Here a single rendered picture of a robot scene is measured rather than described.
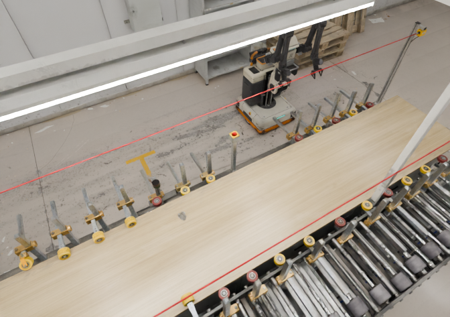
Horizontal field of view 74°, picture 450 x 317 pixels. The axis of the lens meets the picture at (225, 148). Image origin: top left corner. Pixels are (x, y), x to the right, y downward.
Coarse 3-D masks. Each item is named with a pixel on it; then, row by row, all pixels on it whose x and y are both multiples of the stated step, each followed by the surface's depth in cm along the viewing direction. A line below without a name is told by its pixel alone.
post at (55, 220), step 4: (52, 216) 214; (56, 216) 216; (52, 220) 213; (56, 220) 215; (60, 220) 222; (56, 224) 217; (60, 224) 219; (60, 228) 222; (64, 228) 224; (68, 236) 233; (72, 236) 237; (72, 240) 239; (76, 240) 244; (76, 244) 245
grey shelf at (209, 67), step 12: (192, 0) 421; (204, 0) 426; (216, 0) 426; (228, 0) 426; (240, 0) 426; (252, 0) 446; (192, 12) 437; (204, 12) 409; (240, 48) 485; (252, 48) 498; (204, 60) 466; (216, 60) 525; (228, 60) 525; (240, 60) 525; (204, 72) 486; (216, 72) 501
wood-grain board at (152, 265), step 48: (336, 144) 292; (384, 144) 292; (432, 144) 292; (192, 192) 256; (240, 192) 256; (288, 192) 256; (336, 192) 256; (144, 240) 228; (192, 240) 228; (240, 240) 228; (288, 240) 228; (0, 288) 206; (48, 288) 205; (96, 288) 205; (144, 288) 205; (192, 288) 205
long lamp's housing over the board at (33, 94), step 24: (336, 0) 163; (360, 0) 168; (240, 24) 146; (264, 24) 146; (288, 24) 152; (168, 48) 131; (192, 48) 134; (216, 48) 139; (72, 72) 119; (96, 72) 120; (120, 72) 123; (144, 72) 128; (0, 96) 110; (24, 96) 111; (48, 96) 114
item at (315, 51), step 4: (316, 24) 310; (316, 28) 312; (320, 28) 310; (320, 32) 314; (316, 36) 321; (320, 36) 318; (316, 40) 323; (320, 40) 323; (316, 44) 325; (316, 48) 328; (312, 52) 334; (316, 52) 332; (316, 56) 337
